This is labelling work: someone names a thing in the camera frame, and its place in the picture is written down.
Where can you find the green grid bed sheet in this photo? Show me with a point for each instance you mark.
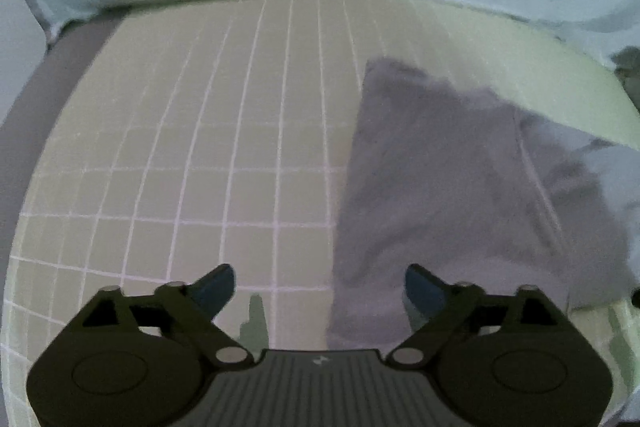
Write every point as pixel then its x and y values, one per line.
pixel 220 132

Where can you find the grey sweatpants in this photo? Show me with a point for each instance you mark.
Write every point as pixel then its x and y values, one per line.
pixel 474 189

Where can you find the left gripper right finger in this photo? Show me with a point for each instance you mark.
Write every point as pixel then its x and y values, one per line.
pixel 444 307

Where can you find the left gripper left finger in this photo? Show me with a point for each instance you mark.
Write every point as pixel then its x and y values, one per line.
pixel 192 309

